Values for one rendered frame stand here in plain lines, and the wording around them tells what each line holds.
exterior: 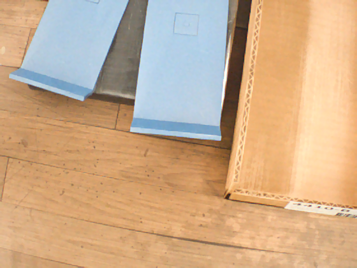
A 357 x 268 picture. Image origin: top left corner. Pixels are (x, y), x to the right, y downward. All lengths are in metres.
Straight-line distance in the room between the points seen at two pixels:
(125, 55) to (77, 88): 0.05
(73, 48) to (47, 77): 0.04
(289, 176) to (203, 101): 0.10
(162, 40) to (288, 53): 0.11
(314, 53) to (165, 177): 0.17
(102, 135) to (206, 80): 0.10
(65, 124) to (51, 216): 0.08
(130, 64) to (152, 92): 0.03
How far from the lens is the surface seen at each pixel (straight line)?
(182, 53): 0.64
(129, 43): 0.65
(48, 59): 0.64
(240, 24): 0.68
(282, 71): 0.66
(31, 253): 0.63
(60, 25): 0.65
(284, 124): 0.65
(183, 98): 0.63
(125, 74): 0.64
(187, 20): 0.65
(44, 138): 0.65
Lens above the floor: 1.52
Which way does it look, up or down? 75 degrees down
